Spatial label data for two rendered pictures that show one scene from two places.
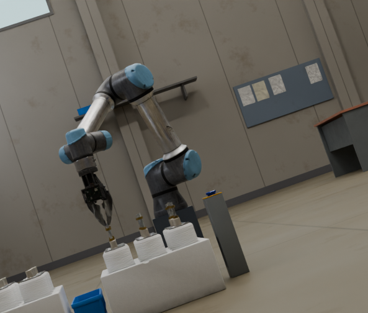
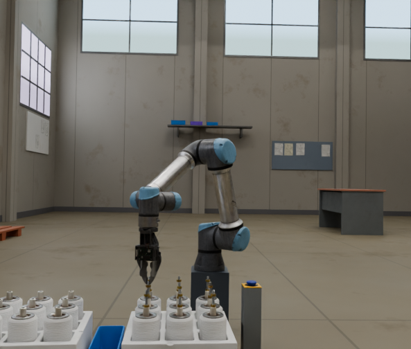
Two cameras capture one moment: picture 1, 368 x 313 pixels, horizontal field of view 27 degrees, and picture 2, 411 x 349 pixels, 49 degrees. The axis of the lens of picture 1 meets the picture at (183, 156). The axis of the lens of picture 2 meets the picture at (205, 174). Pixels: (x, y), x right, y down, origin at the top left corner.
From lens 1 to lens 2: 112 cm
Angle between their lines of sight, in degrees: 3
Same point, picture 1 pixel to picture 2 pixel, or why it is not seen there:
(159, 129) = (224, 201)
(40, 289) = (61, 332)
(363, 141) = (348, 215)
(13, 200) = (112, 160)
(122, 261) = (147, 333)
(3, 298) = (23, 329)
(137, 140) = not seen: hidden behind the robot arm
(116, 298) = not seen: outside the picture
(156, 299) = not seen: outside the picture
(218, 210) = (253, 302)
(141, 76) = (226, 152)
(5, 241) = (98, 185)
